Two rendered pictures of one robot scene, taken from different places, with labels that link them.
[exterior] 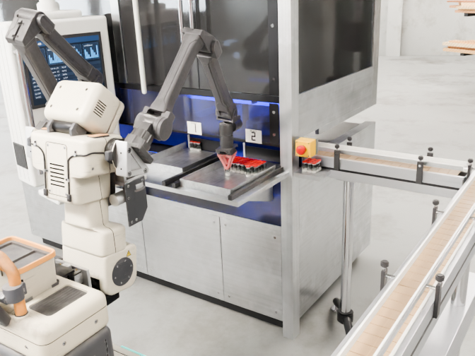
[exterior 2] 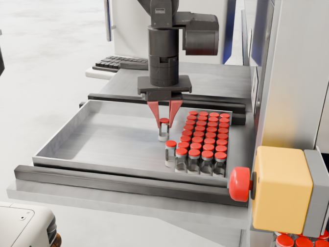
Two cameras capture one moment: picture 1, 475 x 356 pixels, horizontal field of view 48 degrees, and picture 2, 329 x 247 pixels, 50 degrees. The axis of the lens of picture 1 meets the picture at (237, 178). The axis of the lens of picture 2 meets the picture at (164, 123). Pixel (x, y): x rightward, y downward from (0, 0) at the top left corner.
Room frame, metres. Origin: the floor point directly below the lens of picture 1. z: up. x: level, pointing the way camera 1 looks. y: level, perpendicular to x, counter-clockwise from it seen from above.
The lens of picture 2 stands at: (1.95, -0.54, 1.25)
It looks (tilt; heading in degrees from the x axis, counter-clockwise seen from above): 27 degrees down; 66
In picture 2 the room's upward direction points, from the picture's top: straight up
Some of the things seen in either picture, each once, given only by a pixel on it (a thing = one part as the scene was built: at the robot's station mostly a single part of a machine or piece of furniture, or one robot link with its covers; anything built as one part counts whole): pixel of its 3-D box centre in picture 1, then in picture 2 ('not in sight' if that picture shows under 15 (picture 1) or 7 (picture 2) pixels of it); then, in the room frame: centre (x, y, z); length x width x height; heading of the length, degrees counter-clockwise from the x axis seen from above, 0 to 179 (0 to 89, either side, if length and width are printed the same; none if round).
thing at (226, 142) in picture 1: (226, 142); (163, 72); (2.22, 0.04, 1.03); 0.10 x 0.07 x 0.07; 159
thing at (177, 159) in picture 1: (184, 157); (212, 83); (2.46, 0.25, 0.90); 0.34 x 0.26 x 0.04; 145
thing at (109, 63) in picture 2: not in sight; (145, 67); (2.43, 0.69, 0.82); 0.40 x 0.14 x 0.02; 134
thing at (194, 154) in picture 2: (243, 166); (199, 141); (2.26, -0.03, 0.90); 0.18 x 0.02 x 0.05; 54
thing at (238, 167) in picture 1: (240, 167); (187, 139); (2.24, -0.02, 0.90); 0.18 x 0.02 x 0.05; 54
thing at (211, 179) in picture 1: (228, 175); (144, 138); (2.17, 0.04, 0.90); 0.34 x 0.26 x 0.04; 144
